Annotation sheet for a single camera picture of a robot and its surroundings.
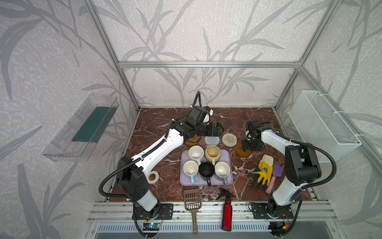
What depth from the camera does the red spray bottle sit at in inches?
26.7

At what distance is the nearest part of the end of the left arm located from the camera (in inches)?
25.8

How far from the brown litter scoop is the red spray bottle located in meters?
0.10

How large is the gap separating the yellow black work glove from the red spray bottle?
153 mm
